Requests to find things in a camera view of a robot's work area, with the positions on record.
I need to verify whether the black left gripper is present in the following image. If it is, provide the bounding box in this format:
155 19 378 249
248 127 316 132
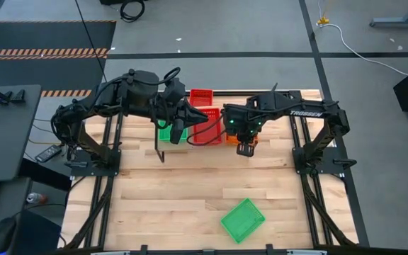
152 78 210 126

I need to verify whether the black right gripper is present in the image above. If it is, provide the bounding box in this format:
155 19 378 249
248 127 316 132
222 102 264 144

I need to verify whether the red plastic basket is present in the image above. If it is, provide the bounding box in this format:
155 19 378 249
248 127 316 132
188 88 214 107
192 107 223 146

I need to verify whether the orange plastic basket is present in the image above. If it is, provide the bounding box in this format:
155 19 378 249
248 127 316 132
224 131 259 147

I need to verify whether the green plastic basket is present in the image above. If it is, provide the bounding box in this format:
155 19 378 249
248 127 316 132
157 119 189 143
220 197 267 245

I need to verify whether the wooden shelf with black legs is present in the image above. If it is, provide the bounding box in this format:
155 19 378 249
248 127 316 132
153 102 258 164

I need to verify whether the black remote control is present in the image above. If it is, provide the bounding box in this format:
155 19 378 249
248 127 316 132
34 144 63 163

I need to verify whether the black hazard-striped floor mat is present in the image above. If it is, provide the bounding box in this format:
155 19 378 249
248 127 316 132
0 19 118 98

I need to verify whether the small black stand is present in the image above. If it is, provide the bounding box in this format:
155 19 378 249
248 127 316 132
11 89 27 104

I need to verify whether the silver drink can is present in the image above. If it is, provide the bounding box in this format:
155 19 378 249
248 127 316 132
25 192 47 205

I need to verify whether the grey metal table leg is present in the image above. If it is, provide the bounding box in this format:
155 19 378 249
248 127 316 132
369 0 408 28

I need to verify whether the black desk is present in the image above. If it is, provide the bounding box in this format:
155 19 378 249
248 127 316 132
0 84 42 183

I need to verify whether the black computer mouse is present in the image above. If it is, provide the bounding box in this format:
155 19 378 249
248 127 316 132
0 215 18 255

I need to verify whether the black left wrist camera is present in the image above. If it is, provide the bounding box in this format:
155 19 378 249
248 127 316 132
169 118 186 145

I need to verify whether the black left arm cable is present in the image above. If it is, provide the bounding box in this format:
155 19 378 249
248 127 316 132
92 66 183 107

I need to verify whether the black coiled cable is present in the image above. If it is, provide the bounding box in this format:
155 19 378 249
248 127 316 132
120 0 146 23

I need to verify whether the thin black floor cable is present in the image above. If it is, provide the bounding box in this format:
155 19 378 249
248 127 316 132
74 0 111 86

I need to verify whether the white floor cable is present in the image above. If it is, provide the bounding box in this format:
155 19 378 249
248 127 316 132
317 0 408 77

